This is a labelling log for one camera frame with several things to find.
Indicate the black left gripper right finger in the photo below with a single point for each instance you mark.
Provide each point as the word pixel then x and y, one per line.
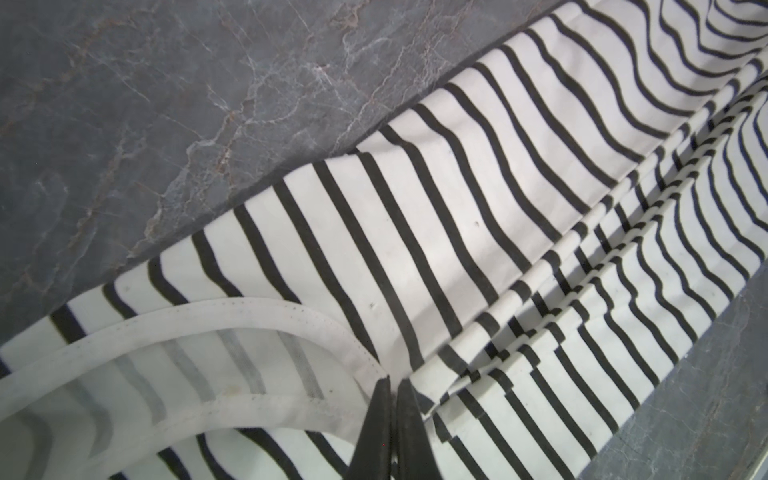
pixel 415 458

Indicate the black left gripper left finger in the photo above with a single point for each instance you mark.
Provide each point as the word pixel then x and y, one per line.
pixel 372 454

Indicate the black white striped tank top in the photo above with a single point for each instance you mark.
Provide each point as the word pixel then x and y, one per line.
pixel 535 245

